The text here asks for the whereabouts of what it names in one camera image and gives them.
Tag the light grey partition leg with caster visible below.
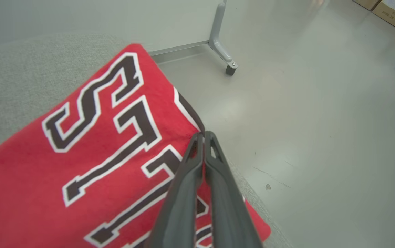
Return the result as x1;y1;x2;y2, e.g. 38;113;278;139
148;0;238;76

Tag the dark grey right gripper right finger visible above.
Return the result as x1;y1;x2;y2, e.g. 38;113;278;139
204;131;264;248

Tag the plain cardboard box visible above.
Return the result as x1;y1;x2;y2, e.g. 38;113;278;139
352;0;381;11

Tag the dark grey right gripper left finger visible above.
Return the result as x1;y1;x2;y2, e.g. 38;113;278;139
145;132;205;248

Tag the red white baseball shirt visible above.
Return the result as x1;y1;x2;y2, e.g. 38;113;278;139
0;43;272;248

